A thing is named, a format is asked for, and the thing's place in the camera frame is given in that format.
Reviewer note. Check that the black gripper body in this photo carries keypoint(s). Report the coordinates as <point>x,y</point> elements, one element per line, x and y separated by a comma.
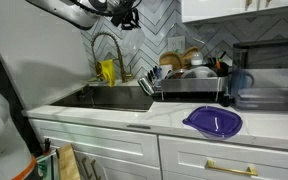
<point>127,15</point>

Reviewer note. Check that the gold spring kitchen faucet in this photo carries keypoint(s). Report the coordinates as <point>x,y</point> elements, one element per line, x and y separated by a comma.
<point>119,53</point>

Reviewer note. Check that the purple translucent tupperware lid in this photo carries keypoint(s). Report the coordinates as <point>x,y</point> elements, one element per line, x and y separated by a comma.
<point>214,121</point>

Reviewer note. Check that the yellow rubber glove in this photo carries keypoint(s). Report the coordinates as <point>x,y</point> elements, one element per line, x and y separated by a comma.
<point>107,71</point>

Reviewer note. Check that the round bamboo plate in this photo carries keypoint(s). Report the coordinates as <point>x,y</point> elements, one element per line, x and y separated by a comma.
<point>170,60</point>

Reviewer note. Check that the white mug blue print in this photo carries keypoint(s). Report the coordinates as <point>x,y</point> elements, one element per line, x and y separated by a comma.
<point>165,70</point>

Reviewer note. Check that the steel utensil cup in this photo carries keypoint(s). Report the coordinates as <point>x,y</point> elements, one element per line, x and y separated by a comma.
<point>145,85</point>

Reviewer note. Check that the bamboo cutting board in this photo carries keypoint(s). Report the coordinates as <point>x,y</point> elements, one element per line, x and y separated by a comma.
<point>189,56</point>

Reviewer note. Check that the dark steel bowl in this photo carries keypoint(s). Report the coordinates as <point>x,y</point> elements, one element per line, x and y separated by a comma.
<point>177,74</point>

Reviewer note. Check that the clear baby bottle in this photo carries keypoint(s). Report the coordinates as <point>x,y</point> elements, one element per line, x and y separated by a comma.
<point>196,59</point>

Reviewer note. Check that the stainless steel sink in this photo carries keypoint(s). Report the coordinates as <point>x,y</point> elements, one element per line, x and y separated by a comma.
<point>117,98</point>

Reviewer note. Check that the clear glass bowl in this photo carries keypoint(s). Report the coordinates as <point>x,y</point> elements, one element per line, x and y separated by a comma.
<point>200,71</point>

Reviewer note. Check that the black utensil caddy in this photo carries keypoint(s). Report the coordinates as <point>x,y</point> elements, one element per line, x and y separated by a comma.
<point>219,66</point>

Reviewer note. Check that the white upper cabinet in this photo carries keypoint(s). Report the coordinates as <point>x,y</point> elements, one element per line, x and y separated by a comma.
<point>237,10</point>

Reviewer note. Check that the small black bottle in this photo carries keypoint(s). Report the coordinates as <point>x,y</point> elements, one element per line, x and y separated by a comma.
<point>225,100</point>

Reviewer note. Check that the white base cabinet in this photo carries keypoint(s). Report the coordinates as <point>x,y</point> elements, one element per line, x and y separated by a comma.
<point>117,146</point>

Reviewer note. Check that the blue translucent pitcher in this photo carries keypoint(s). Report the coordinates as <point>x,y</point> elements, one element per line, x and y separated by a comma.
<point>242,83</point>

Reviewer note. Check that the black countertop appliance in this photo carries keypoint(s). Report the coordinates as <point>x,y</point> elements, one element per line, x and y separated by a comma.
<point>270,53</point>

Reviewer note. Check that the clear plastic storage box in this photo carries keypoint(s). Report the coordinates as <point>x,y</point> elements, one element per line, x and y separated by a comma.
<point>267,100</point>

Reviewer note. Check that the white wall outlet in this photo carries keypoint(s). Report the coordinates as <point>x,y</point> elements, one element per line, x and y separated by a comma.
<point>176,44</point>

